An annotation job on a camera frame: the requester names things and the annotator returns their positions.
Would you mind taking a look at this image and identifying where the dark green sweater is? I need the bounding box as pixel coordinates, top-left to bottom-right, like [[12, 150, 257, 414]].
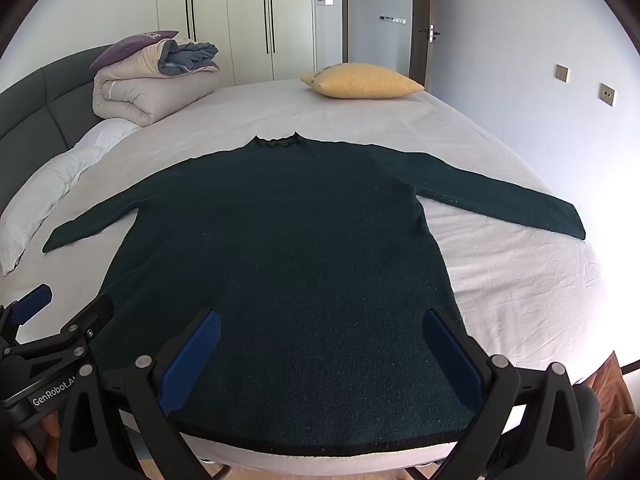
[[42, 131, 587, 460]]

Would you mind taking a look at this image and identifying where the purple pillow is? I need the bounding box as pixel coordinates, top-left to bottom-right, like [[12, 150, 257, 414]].
[[89, 30, 180, 71]]

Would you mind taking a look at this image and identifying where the white wardrobe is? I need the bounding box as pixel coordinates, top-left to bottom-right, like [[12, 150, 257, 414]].
[[156, 0, 344, 88]]

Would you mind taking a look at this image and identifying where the orange bag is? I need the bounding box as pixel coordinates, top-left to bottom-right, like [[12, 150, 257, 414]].
[[585, 352, 640, 480]]

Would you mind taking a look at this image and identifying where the white pillow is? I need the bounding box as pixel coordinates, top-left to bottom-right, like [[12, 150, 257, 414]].
[[92, 37, 221, 127]]

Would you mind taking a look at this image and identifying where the yellow pillow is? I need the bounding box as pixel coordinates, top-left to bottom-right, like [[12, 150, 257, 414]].
[[300, 62, 425, 99]]

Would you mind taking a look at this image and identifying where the person's left hand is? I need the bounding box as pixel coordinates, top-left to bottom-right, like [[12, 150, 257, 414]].
[[11, 412, 65, 480]]

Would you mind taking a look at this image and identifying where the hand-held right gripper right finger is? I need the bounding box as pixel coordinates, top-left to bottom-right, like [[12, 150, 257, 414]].
[[423, 306, 587, 480]]

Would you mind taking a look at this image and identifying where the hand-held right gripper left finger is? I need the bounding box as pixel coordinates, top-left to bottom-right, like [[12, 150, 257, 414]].
[[57, 309, 223, 480]]

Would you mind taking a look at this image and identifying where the white duvet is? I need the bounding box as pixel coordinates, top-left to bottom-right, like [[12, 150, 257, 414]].
[[0, 117, 142, 277]]

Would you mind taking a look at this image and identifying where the dark grey padded headboard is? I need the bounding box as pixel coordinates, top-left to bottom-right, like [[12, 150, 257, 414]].
[[0, 45, 136, 211]]

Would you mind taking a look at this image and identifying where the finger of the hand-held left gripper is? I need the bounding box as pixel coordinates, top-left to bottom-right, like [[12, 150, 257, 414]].
[[17, 293, 115, 361], [0, 283, 54, 347]]

